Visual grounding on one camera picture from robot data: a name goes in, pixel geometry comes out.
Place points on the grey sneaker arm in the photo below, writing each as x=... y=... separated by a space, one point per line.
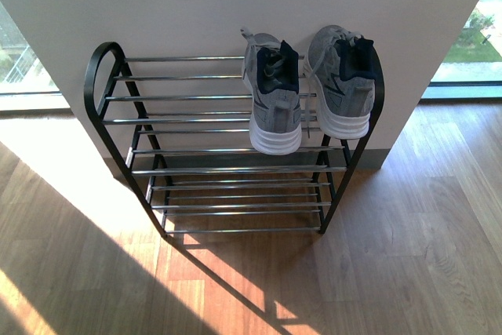
x=339 y=65
x=270 y=73

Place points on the black metal shoe rack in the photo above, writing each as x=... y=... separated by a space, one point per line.
x=177 y=132

